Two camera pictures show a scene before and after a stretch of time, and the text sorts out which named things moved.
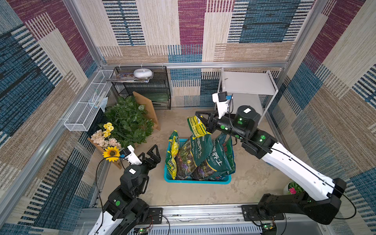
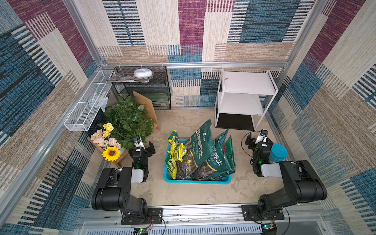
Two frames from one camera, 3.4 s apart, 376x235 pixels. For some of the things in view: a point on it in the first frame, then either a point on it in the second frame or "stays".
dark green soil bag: (218, 166) stays
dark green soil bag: (193, 153) stays
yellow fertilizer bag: (197, 129) -> (179, 152)
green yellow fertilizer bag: (172, 153) stays
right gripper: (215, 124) -> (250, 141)
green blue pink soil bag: (229, 152) stays
